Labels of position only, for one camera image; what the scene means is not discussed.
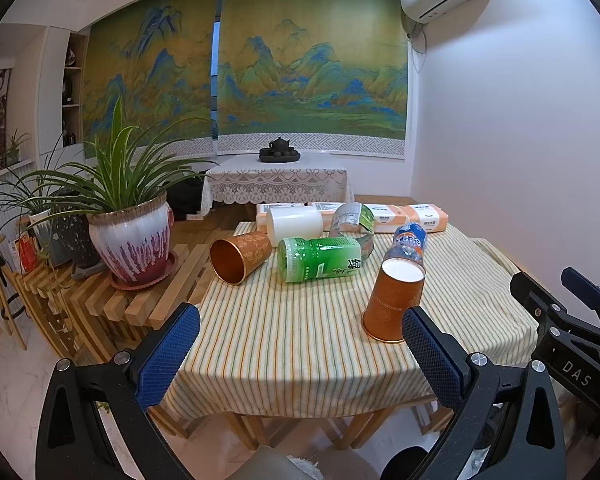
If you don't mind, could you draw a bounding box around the red card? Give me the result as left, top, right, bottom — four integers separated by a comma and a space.
13, 234, 39, 274

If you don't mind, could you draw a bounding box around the white cup lying down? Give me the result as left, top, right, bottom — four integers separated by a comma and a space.
265, 207, 325, 247

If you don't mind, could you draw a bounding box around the pink pot saucer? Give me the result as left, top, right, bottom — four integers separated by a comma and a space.
108, 249, 180, 291

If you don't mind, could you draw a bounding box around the patterned orange cup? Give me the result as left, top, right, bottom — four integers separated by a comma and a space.
209, 231, 273, 287

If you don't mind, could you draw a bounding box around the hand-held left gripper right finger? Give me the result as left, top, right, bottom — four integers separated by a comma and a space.
402, 305, 567, 480

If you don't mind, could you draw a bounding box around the wall shelf unit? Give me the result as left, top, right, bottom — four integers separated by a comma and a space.
59, 30, 91, 150

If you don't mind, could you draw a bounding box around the lace covered low table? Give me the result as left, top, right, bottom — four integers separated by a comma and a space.
199, 152, 355, 214

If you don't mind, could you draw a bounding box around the green plastic bottle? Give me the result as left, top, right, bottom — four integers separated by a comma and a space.
277, 236, 363, 284

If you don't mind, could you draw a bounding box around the air conditioner cable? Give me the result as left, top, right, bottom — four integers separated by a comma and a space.
406, 19, 429, 77

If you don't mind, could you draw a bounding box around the clear bottle with blue label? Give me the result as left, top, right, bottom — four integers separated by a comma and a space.
389, 222, 429, 267

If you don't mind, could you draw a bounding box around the white purple ceramic pot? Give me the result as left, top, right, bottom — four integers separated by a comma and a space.
87, 195, 175, 285

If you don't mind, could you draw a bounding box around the narrow landscape painting blind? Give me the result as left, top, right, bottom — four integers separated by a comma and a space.
82, 0, 220, 147

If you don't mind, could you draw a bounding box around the dark tea tray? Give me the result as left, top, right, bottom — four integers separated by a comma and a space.
258, 146, 302, 164

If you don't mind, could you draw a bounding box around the dark speckled pot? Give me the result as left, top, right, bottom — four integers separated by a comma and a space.
49, 191, 102, 269

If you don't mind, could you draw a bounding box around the spider plant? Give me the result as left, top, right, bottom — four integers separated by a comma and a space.
9, 94, 219, 214

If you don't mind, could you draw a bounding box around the small white pot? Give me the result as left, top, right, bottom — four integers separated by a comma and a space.
27, 207, 57, 257

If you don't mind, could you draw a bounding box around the wide landscape painting blind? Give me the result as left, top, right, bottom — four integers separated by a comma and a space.
214, 0, 411, 159

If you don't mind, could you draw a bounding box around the wooden stool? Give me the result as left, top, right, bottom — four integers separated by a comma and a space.
0, 234, 32, 352

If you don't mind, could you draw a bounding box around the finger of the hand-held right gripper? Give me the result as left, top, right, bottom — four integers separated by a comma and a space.
560, 267, 600, 318
509, 271, 569, 322

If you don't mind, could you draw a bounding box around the small potted plant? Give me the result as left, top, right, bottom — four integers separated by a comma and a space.
4, 129, 32, 167

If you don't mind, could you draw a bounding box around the wooden table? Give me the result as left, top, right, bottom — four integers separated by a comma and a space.
150, 237, 531, 453

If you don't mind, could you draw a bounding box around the clear bottle with green label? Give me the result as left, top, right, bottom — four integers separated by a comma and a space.
328, 201, 377, 257

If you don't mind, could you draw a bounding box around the plain orange paper cup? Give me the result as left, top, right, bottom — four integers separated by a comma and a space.
361, 258, 427, 344

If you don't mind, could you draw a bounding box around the orange tissue pack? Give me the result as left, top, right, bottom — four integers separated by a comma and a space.
372, 203, 450, 235

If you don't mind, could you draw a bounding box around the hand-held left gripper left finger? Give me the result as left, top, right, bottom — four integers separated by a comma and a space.
36, 302, 201, 480

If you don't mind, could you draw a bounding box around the striped-cloth table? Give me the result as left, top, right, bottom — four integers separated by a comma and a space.
161, 219, 544, 419

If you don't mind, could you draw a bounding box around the slatted wooden plant rack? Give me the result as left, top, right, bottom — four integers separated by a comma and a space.
17, 241, 217, 363

